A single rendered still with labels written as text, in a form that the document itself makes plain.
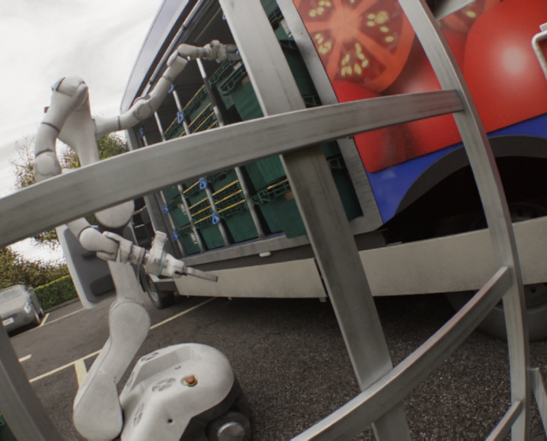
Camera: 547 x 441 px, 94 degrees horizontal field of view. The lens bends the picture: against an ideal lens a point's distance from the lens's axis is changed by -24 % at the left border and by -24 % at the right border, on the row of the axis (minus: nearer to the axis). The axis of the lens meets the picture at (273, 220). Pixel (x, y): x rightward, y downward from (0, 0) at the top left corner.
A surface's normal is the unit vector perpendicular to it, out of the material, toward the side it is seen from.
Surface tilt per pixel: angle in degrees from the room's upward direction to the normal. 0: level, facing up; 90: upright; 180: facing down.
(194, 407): 90
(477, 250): 90
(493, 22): 90
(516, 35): 90
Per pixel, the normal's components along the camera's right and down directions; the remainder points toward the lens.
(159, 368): 0.35, -0.40
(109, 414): 0.47, -0.13
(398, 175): -0.74, 0.30
